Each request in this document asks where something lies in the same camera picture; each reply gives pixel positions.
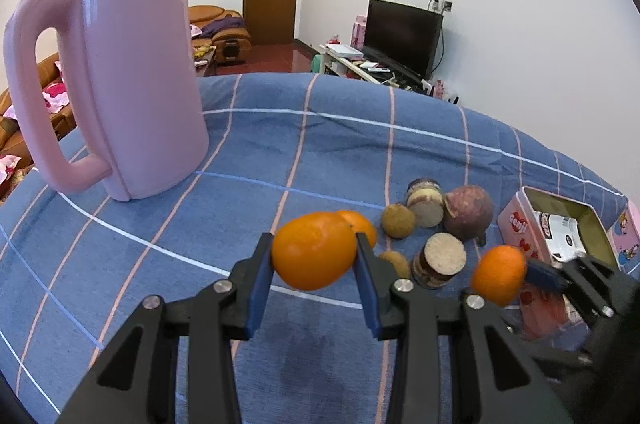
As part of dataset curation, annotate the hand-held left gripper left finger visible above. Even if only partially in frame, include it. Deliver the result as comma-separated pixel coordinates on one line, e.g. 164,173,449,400
55,231,276,424

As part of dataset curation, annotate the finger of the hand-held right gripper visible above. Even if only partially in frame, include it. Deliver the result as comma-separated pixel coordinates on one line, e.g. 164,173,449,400
525,254,621,322

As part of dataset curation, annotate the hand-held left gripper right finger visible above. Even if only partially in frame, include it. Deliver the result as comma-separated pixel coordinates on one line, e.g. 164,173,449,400
354,231,573,424

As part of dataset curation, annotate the brown kiwi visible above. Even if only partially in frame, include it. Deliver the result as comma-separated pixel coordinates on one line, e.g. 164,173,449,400
377,250,412,280
381,203,417,239

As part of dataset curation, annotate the pink tin box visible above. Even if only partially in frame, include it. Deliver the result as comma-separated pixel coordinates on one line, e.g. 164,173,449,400
496,185,621,340

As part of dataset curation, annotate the large orange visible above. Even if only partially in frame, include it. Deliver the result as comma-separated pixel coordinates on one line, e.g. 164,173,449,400
270,211,358,291

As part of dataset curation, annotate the sugarcane piece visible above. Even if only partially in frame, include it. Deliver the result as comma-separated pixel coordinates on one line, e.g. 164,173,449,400
411,231,468,290
405,177,446,229

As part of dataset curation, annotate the brown purple round fruit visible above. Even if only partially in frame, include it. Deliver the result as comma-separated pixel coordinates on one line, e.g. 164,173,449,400
442,185,496,246

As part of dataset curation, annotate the white black packet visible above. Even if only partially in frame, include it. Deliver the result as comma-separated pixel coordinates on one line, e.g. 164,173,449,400
532,210,586,262

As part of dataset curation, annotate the cartoon tin lid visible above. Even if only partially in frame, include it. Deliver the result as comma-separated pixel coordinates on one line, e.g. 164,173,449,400
605,207,640,277

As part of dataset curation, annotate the blue plaid blanket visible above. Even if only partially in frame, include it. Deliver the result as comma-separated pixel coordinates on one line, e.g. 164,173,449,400
0,73,640,424

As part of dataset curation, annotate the white television stand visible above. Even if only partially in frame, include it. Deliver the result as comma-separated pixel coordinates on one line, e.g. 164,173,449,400
318,44,426,92

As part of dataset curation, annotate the coffee table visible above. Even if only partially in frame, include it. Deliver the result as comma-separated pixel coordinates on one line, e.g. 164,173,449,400
192,44,218,78

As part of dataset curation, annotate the flat white box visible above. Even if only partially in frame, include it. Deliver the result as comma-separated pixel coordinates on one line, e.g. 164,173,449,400
325,44,364,58

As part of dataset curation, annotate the pink electric kettle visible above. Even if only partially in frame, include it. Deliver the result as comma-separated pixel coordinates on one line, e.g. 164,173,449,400
4,0,210,202

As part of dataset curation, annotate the orange leather armchair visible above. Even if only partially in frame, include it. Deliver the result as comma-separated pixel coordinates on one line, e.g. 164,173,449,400
188,5,252,64

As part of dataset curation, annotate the black television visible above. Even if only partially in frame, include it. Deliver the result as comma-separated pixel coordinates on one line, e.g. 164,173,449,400
362,0,444,80

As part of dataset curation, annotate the pink gift box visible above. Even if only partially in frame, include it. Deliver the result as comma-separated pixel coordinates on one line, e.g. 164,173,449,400
351,15,368,48

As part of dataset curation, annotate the purple blanket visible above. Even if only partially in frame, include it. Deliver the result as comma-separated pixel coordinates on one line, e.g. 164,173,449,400
197,17,246,38

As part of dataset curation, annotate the pink floral cloth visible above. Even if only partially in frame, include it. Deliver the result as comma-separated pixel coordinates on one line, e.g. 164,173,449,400
41,79,71,112

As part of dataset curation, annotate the orange leather sofa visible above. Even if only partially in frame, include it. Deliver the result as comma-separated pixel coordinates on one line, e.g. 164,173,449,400
0,52,76,200

